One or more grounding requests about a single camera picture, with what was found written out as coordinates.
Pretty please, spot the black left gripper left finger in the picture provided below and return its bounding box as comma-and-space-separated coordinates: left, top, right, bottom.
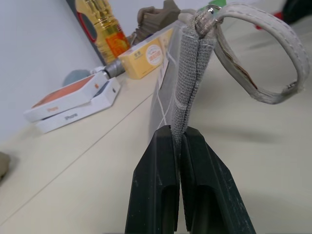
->
124, 124, 180, 234

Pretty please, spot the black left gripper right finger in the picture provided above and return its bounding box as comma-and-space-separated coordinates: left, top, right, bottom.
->
179, 126, 257, 234

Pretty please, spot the grey grid zipper pouch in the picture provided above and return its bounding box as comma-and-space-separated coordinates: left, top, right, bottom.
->
148, 1, 310, 156

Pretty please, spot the white phone box dark print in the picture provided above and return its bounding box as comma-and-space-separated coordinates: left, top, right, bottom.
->
35, 78, 121, 134

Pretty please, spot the silver metal cylinder tool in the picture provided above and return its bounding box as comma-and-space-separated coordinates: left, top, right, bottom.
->
90, 58, 125, 79

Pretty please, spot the white phone box orange print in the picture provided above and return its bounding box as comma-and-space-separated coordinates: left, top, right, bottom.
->
23, 74, 107, 123

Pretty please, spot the yellow cardboard box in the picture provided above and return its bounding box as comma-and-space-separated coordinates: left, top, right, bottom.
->
117, 27, 174, 80

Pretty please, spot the grey-blue round object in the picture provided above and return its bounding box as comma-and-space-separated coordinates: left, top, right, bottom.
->
63, 69, 91, 86

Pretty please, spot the yellow cooking oil bottle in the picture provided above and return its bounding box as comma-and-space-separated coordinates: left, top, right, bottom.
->
74, 0, 131, 64

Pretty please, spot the black object with red part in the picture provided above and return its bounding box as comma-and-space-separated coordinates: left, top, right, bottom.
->
255, 0, 312, 30

